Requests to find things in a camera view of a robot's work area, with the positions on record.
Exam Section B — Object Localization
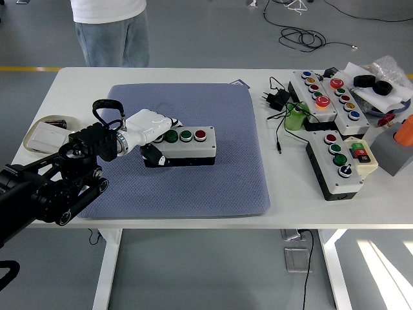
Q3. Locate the long black floor cable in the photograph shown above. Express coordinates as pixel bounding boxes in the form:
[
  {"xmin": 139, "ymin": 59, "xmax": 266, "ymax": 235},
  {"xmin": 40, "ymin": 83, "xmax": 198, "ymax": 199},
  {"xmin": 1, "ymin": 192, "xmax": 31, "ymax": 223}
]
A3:
[{"xmin": 322, "ymin": 0, "xmax": 413, "ymax": 23}]

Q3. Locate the black foam ring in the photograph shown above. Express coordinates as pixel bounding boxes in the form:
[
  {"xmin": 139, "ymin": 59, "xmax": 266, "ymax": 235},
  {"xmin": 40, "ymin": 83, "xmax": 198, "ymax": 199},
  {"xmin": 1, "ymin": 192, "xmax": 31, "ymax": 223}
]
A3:
[
  {"xmin": 372, "ymin": 80, "xmax": 392, "ymax": 96},
  {"xmin": 353, "ymin": 74, "xmax": 377, "ymax": 88}
]

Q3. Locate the white four-button control box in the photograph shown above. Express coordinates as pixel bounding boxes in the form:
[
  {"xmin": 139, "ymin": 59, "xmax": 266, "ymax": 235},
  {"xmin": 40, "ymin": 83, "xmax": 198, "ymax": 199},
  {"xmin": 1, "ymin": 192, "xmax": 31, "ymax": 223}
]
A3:
[{"xmin": 143, "ymin": 125, "xmax": 216, "ymax": 168}]

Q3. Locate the black hanging power cable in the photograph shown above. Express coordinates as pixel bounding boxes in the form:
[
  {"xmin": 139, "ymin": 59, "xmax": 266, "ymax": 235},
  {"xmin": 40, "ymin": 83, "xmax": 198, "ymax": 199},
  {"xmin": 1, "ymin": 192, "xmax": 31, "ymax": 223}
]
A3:
[{"xmin": 298, "ymin": 229, "xmax": 316, "ymax": 310}]

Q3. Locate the grey-blue textured mat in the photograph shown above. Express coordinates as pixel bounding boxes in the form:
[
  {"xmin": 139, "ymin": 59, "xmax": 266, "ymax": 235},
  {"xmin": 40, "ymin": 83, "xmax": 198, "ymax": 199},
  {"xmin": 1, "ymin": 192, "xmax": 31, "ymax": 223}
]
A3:
[{"xmin": 77, "ymin": 83, "xmax": 271, "ymax": 220}]

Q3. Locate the grey block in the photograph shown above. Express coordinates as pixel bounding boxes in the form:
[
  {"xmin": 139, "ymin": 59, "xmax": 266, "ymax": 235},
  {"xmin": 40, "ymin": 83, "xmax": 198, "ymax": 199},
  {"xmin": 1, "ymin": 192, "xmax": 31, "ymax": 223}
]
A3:
[{"xmin": 369, "ymin": 121, "xmax": 413, "ymax": 177}]

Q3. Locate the white table leg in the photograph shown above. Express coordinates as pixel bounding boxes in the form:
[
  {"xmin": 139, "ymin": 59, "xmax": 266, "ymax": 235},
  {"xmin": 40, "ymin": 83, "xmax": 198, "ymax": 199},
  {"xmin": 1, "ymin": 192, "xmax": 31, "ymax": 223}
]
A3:
[
  {"xmin": 92, "ymin": 228, "xmax": 123, "ymax": 310},
  {"xmin": 317, "ymin": 229, "xmax": 352, "ymax": 310}
]

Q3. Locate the black robot body part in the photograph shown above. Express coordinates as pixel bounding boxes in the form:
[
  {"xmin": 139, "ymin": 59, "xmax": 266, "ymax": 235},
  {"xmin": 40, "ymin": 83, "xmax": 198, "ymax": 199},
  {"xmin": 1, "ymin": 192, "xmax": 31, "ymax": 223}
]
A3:
[{"xmin": 0, "ymin": 259, "xmax": 21, "ymax": 293}]

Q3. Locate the black power adapter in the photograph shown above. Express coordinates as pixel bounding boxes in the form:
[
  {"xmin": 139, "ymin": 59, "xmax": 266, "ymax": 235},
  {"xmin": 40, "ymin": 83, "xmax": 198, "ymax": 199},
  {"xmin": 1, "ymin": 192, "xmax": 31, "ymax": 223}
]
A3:
[{"xmin": 261, "ymin": 88, "xmax": 291, "ymax": 112}]

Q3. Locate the blue plate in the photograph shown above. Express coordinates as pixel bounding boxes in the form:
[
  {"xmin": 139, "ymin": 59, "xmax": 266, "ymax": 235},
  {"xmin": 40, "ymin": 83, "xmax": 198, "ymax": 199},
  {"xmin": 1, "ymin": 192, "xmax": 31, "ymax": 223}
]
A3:
[{"xmin": 354, "ymin": 90, "xmax": 412, "ymax": 116}]

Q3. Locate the orange cylinder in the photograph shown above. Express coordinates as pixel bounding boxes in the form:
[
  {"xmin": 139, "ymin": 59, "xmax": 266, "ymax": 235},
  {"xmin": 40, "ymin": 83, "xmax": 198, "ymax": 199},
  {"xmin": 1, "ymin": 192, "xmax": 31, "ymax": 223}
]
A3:
[{"xmin": 392, "ymin": 114, "xmax": 413, "ymax": 145}]

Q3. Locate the coiled black floor cable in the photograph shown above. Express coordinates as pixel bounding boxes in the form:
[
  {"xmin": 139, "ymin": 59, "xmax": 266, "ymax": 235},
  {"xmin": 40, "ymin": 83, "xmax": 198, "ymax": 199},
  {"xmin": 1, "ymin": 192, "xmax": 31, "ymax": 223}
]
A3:
[{"xmin": 263, "ymin": 0, "xmax": 358, "ymax": 52}]

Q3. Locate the cream switch box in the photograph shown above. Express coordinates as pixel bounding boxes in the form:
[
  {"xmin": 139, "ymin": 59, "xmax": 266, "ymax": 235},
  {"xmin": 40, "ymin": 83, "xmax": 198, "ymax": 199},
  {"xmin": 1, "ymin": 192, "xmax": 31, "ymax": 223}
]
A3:
[{"xmin": 343, "ymin": 136, "xmax": 379, "ymax": 181}]

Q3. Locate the five-button box, lit stop button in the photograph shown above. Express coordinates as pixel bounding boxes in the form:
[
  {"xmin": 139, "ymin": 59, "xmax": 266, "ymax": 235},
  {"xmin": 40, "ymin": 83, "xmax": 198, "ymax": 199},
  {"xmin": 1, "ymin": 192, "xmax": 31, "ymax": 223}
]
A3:
[{"xmin": 288, "ymin": 70, "xmax": 338, "ymax": 132}]

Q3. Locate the white shallow tray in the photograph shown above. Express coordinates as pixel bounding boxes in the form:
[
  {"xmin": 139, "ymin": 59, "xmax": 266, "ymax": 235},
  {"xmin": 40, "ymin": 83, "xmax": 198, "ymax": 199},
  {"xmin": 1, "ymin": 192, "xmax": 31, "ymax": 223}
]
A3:
[{"xmin": 23, "ymin": 114, "xmax": 81, "ymax": 154}]

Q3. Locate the four-button box, selector switch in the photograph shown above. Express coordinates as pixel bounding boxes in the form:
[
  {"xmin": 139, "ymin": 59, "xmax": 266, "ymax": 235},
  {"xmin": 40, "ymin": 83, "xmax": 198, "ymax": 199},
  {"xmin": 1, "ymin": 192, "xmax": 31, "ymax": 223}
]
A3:
[{"xmin": 305, "ymin": 130, "xmax": 365, "ymax": 202}]

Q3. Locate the grey under-table socket box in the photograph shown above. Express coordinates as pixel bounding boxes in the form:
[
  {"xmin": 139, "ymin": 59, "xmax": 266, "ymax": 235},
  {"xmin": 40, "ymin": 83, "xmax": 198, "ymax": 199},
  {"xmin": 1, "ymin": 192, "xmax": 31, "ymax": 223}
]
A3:
[{"xmin": 280, "ymin": 229, "xmax": 307, "ymax": 242}]

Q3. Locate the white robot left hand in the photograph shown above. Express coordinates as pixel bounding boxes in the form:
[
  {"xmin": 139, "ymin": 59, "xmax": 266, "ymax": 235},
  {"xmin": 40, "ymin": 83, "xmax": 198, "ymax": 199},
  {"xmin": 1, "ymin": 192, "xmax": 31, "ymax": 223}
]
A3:
[{"xmin": 124, "ymin": 108, "xmax": 185, "ymax": 169}]

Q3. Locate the black adapter cord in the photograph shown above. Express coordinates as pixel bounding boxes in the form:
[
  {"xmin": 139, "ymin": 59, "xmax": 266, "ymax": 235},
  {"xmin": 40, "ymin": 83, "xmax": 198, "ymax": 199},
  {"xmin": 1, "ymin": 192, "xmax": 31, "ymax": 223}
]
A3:
[{"xmin": 267, "ymin": 76, "xmax": 310, "ymax": 154}]

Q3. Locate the five-button box, red mushroom button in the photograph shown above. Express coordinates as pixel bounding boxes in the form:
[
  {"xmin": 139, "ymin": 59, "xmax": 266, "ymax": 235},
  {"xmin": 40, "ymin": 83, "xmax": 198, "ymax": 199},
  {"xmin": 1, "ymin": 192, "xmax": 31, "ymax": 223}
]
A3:
[{"xmin": 319, "ymin": 77, "xmax": 371, "ymax": 136}]

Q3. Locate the metal floor socket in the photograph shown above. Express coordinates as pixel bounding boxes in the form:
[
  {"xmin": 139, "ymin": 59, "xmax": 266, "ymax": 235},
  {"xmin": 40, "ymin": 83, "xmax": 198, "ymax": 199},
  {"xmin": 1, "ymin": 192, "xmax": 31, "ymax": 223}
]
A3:
[{"xmin": 283, "ymin": 247, "xmax": 313, "ymax": 274}]

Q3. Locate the clear bubble wrap bag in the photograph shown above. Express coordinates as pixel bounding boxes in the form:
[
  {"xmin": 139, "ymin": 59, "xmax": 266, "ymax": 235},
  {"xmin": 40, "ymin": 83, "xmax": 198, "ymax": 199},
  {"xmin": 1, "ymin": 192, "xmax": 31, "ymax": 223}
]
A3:
[{"xmin": 361, "ymin": 55, "xmax": 410, "ymax": 90}]

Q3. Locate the person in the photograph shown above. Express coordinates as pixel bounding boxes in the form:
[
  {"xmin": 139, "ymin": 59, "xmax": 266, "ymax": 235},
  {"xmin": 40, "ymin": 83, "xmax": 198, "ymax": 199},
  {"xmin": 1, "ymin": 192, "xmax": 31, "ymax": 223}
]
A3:
[{"xmin": 70, "ymin": 0, "xmax": 151, "ymax": 68}]

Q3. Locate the white floor cord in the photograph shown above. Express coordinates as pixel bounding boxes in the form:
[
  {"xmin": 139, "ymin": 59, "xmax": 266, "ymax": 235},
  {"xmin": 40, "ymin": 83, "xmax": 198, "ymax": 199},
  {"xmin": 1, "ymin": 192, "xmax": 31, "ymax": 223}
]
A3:
[{"xmin": 283, "ymin": 0, "xmax": 309, "ymax": 16}]

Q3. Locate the thin black under-table cable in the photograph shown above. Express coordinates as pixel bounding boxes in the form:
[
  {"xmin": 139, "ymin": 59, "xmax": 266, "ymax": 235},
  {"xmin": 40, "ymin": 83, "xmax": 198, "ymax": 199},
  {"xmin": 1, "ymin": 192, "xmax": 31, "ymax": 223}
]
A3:
[{"xmin": 87, "ymin": 228, "xmax": 103, "ymax": 245}]

